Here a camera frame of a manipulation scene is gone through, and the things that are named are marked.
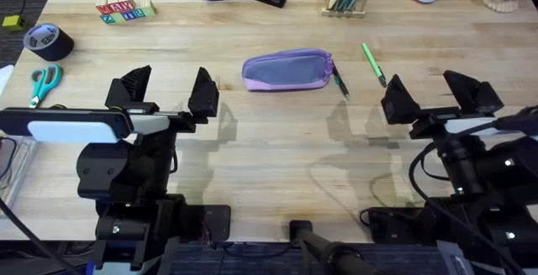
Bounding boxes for green pen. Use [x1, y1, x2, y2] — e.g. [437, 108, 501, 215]
[361, 42, 388, 88]

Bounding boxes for purple soft zip bag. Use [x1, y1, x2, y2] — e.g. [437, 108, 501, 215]
[240, 47, 335, 93]

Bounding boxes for yellow small box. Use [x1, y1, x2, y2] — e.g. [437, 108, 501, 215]
[1, 14, 28, 33]

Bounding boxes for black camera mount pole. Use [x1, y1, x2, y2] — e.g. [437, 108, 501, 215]
[288, 219, 382, 275]

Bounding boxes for teal handled scissors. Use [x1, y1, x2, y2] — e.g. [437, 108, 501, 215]
[28, 63, 63, 109]

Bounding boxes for black and teal pen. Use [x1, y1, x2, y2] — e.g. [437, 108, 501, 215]
[331, 61, 351, 102]

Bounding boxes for coloured wooden letter blocks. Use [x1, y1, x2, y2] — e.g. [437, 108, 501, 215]
[95, 0, 158, 26]

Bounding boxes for black duct tape roll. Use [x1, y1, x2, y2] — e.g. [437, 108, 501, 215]
[22, 22, 76, 63]

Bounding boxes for clear plastic box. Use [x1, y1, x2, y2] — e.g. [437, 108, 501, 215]
[0, 135, 40, 219]

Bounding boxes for black left wrist plate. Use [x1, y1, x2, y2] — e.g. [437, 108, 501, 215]
[0, 106, 135, 145]

